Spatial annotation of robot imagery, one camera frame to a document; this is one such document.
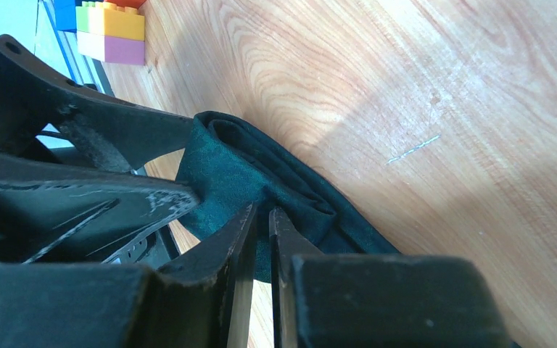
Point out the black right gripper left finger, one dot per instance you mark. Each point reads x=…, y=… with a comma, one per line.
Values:
x=200, y=299

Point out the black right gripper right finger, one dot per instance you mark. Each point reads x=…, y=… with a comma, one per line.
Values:
x=376, y=300

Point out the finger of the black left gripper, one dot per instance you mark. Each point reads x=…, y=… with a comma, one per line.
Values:
x=62, y=213
x=115, y=135

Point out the dark green tie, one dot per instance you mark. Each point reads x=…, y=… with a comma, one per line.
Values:
x=230, y=163

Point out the colourful toy brick block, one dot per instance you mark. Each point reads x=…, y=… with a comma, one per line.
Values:
x=108, y=31

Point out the white debris scrap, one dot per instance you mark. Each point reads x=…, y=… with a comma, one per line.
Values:
x=414, y=149

